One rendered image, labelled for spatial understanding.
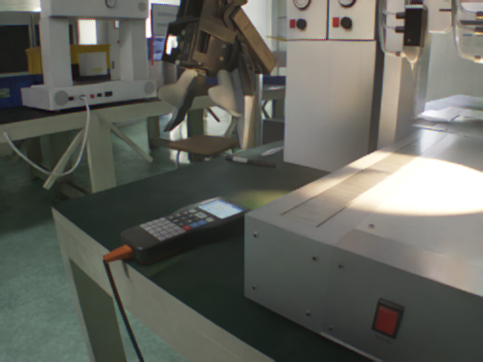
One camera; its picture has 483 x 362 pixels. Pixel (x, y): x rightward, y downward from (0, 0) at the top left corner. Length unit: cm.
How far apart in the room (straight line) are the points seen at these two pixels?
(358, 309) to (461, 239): 11
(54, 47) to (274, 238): 193
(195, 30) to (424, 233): 33
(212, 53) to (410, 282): 33
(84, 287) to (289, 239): 52
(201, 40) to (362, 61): 41
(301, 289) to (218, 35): 30
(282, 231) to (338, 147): 52
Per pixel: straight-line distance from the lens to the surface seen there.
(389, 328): 30
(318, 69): 82
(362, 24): 77
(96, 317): 81
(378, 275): 28
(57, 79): 214
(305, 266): 31
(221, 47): 46
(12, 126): 200
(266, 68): 53
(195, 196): 67
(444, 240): 33
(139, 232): 49
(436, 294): 28
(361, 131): 78
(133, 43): 237
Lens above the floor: 99
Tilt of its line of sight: 19 degrees down
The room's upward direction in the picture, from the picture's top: straight up
